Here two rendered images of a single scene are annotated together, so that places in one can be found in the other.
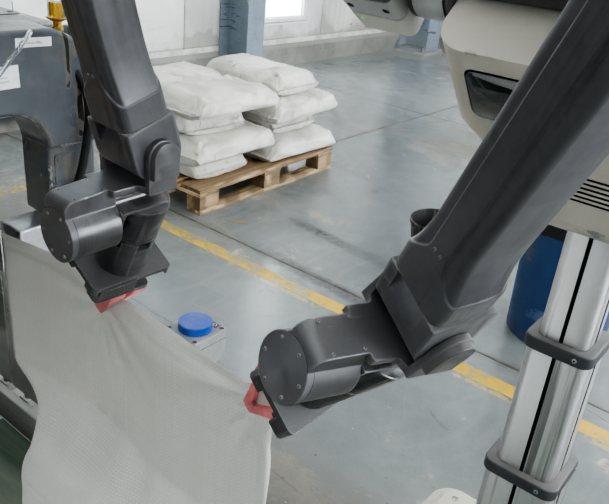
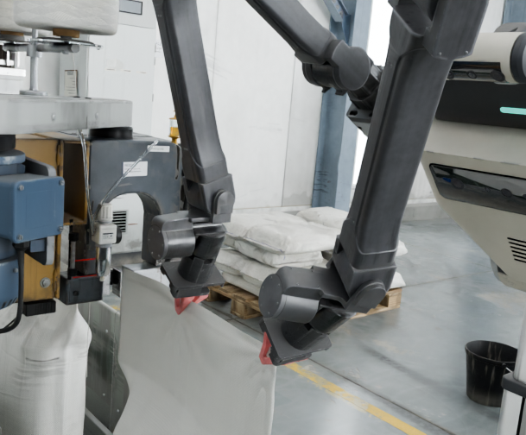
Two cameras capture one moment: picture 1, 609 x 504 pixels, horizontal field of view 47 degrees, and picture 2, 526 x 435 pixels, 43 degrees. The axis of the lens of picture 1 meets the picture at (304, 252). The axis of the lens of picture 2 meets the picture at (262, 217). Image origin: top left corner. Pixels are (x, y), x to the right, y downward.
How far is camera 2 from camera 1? 0.40 m
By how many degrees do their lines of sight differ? 20
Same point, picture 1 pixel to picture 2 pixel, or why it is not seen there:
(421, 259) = (347, 228)
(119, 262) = (192, 271)
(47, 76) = (164, 170)
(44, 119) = (159, 198)
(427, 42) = not seen: hidden behind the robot
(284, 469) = not seen: outside the picture
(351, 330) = (312, 277)
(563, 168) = (394, 155)
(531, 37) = (468, 141)
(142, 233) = (207, 250)
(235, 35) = (326, 197)
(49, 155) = not seen: hidden behind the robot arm
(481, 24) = (439, 135)
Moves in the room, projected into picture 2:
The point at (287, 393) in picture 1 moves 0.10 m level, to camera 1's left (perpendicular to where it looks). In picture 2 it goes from (271, 309) to (196, 297)
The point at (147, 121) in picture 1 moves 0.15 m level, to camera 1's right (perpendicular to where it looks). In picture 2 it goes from (215, 178) to (307, 188)
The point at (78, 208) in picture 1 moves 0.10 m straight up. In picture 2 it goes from (170, 225) to (174, 163)
